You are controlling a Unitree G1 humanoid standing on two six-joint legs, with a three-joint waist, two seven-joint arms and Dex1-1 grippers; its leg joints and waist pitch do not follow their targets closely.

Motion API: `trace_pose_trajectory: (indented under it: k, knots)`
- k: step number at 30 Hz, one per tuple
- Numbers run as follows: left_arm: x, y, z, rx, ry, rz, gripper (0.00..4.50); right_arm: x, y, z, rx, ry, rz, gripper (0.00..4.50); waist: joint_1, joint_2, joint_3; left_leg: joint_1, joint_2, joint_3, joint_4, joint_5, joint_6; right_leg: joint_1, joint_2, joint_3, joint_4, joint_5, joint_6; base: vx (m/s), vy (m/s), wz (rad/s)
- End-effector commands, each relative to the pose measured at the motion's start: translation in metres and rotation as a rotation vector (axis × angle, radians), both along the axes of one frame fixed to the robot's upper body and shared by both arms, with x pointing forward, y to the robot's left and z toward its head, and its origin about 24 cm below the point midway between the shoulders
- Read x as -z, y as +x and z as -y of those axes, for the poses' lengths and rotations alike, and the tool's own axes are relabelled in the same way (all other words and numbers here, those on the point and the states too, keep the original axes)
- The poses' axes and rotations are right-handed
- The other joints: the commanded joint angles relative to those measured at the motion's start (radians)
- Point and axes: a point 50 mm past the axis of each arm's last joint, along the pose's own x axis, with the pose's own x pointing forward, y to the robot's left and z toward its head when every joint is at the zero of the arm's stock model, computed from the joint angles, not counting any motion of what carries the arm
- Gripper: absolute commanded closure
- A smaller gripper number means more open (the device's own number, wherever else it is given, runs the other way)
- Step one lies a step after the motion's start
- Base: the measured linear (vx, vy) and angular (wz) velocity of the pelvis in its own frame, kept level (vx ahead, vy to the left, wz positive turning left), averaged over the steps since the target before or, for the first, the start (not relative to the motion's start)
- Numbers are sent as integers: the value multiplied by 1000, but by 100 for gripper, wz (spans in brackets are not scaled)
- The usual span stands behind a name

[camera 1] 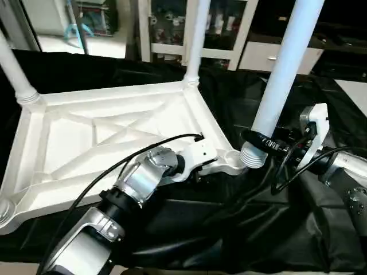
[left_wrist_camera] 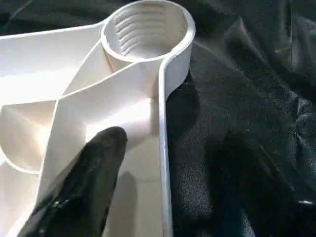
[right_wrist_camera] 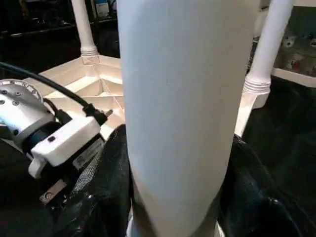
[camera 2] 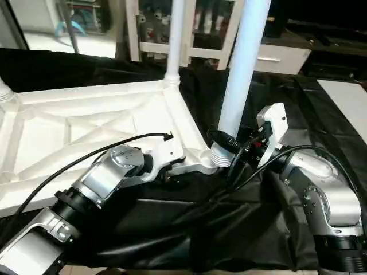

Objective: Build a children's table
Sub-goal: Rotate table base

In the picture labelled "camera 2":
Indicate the white plastic table leg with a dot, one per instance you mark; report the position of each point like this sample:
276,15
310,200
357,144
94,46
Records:
4,91
175,40
243,63

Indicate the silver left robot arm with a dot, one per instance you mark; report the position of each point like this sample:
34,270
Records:
103,177

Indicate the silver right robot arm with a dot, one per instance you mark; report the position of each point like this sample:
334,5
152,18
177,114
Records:
327,195

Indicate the black work mat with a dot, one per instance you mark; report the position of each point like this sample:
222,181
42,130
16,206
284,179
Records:
200,229

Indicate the white drawer unit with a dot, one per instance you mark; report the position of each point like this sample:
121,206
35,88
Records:
281,58

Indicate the white plastic table top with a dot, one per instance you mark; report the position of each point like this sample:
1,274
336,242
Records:
57,126

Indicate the white glass-door cabinet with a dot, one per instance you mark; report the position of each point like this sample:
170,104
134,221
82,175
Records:
155,28

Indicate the teal storage box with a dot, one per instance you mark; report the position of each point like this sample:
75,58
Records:
86,14

